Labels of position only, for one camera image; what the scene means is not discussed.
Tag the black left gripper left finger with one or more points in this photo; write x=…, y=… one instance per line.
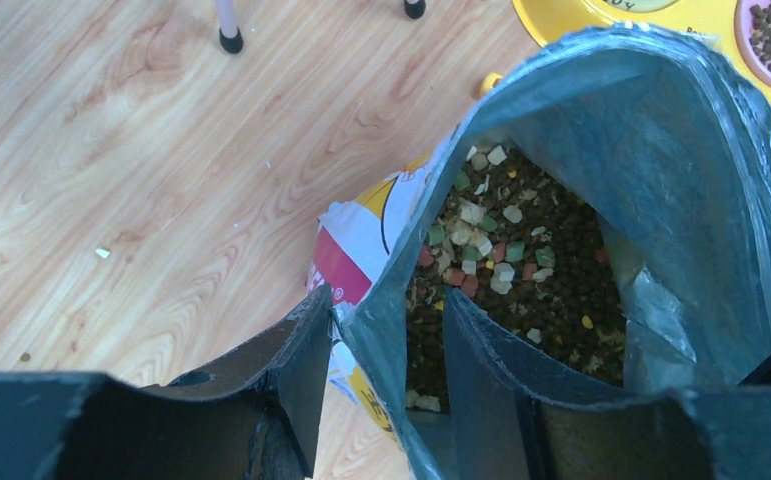
x=252, y=413

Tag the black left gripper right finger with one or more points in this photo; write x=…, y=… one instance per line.
x=520, y=414

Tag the pet food bag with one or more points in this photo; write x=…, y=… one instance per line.
x=367, y=250

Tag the brown pet food kibble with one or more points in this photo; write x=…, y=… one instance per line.
x=610, y=206

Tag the cream bowl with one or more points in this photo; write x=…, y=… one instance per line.
x=639, y=6

